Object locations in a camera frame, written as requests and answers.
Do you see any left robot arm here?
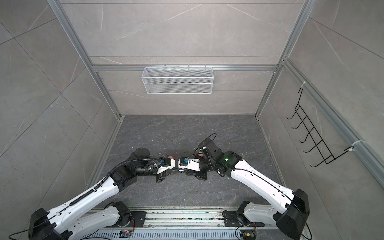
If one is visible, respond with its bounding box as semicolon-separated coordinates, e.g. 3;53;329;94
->
26;148;176;240

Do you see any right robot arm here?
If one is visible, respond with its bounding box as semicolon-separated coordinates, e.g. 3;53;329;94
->
179;134;310;240

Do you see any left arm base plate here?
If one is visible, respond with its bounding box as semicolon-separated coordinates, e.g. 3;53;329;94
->
116;211;147;228

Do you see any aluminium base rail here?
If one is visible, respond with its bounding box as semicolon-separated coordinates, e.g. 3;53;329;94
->
99;205;282;232

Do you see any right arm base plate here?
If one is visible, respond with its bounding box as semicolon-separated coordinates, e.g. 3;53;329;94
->
222;210;265;227

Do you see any white wire mesh basket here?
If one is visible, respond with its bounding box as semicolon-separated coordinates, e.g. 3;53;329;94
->
142;67;214;95

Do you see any black wire hook rack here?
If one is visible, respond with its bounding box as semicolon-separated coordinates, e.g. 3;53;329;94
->
286;88;355;168

